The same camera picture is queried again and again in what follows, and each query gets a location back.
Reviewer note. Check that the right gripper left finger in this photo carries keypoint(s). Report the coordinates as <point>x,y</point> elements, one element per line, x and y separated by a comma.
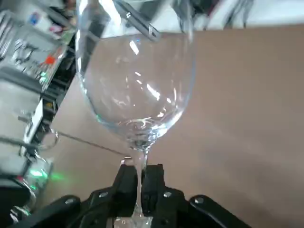
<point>123,190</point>

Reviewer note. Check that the aluminium corner post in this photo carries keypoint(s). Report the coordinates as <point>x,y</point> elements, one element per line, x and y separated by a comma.
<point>147,26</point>

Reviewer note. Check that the cluttered equipment shelf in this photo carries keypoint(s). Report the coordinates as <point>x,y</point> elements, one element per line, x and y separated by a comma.
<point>23,35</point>

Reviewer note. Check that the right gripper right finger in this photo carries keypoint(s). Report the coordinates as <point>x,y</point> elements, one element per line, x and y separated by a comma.
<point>154,190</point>

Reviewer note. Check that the clear glass goblet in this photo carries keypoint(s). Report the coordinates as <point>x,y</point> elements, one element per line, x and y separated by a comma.
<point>135,95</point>

